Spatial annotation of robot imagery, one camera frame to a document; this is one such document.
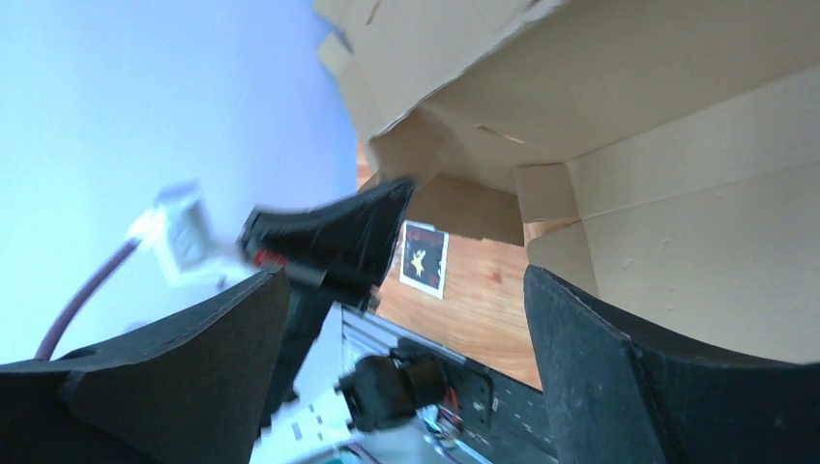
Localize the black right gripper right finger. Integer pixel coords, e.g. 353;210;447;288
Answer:
524;265;819;463

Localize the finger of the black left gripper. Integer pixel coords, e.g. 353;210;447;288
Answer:
238;177;416;311

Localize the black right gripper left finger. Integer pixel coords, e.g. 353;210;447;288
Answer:
1;272;289;463

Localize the brown cardboard box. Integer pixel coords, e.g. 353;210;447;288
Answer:
312;1;819;363

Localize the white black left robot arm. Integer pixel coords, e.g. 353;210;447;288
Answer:
238;177;446;433

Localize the black star packet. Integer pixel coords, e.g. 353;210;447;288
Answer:
398;221;450;300

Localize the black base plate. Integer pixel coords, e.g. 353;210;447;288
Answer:
342;306;559;464

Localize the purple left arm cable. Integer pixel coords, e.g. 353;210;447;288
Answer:
33;238;141;362

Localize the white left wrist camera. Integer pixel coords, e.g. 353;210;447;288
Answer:
125;181;244;291

